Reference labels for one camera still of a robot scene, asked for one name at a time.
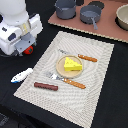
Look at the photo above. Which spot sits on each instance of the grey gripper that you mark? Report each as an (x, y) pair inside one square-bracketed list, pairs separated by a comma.
[(25, 42)]

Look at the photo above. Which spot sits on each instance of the white and blue toy fish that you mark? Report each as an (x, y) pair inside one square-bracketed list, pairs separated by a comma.
[(21, 76)]

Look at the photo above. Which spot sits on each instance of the brown toy sausage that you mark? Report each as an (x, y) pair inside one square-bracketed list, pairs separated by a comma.
[(46, 86)]

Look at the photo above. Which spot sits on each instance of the grey pot with handles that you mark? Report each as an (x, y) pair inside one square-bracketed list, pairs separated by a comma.
[(65, 9)]

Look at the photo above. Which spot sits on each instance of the yellow toy cheese wedge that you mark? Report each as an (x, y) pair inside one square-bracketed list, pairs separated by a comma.
[(71, 65)]

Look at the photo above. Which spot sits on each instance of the red toy tomato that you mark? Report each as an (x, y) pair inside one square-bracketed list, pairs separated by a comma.
[(28, 51)]

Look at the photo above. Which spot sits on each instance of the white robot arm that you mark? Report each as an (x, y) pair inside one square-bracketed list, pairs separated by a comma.
[(18, 31)]

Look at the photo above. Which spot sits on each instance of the round wooden plate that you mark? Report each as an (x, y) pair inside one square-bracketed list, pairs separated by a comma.
[(68, 74)]

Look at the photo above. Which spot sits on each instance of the beige woven placemat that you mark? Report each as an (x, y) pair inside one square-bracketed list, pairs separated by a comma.
[(69, 102)]

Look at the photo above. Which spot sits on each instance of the brown toy stove board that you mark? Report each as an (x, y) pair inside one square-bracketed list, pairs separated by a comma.
[(107, 26)]

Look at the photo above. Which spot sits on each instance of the black burner disc right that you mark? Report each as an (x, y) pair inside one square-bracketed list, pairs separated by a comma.
[(97, 3)]

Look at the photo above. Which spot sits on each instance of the beige bowl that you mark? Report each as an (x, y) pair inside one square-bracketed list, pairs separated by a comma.
[(122, 15)]

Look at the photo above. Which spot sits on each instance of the knife with wooden handle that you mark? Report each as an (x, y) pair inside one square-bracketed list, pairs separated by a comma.
[(68, 81)]

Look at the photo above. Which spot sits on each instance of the fork with wooden handle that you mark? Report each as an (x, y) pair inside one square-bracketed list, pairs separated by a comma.
[(80, 56)]

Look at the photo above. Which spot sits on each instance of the grey saucepan with handle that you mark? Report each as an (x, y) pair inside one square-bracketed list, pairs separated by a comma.
[(90, 14)]

